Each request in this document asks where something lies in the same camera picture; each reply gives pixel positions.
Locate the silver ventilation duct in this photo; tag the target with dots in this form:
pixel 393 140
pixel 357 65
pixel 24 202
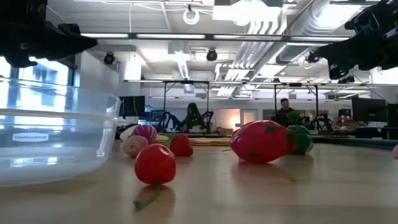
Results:
pixel 314 18

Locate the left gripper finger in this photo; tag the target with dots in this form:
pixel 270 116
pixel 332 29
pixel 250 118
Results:
pixel 69 28
pixel 68 43

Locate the black metal station frame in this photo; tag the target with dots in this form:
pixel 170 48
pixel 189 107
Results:
pixel 164 99
pixel 275 99

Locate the clear plastic tupperware container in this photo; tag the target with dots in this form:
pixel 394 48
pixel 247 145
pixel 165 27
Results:
pixel 46 149

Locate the red toy dragon fruit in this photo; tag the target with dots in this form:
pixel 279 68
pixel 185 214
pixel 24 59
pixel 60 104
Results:
pixel 259 141

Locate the red toy strawberry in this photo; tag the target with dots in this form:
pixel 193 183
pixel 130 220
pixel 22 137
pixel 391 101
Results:
pixel 182 146

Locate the small pink toy piece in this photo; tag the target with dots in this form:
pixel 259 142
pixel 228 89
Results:
pixel 395 151

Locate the person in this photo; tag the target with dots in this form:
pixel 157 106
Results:
pixel 283 113
pixel 193 116

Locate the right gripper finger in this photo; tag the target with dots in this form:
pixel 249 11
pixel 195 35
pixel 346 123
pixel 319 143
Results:
pixel 342 53

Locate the large glass window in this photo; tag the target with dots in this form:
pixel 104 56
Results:
pixel 49 74

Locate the pink toy peach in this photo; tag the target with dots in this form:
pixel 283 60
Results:
pixel 134 145

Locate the green leafy plant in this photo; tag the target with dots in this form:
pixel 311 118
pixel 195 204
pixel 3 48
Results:
pixel 293 117

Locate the red toy cherry green stem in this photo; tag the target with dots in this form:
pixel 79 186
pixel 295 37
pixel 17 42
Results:
pixel 155 165

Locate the green toy bell pepper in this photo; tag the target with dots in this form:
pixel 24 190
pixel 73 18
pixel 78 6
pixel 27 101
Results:
pixel 303 140

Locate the black computer monitor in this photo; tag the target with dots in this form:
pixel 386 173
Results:
pixel 132 106
pixel 392 115
pixel 368 109

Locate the black beam with strip lights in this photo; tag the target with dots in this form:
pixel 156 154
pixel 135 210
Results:
pixel 211 36

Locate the pink spiky ball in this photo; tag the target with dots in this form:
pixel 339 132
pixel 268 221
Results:
pixel 145 132

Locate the black round spotlight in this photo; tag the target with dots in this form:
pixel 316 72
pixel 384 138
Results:
pixel 109 58
pixel 211 55
pixel 312 57

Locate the yellow folded cloth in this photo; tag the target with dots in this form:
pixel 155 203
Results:
pixel 211 141

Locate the black neighbouring robot arm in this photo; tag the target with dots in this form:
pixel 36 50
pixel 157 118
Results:
pixel 168 122
pixel 207 117
pixel 323 123

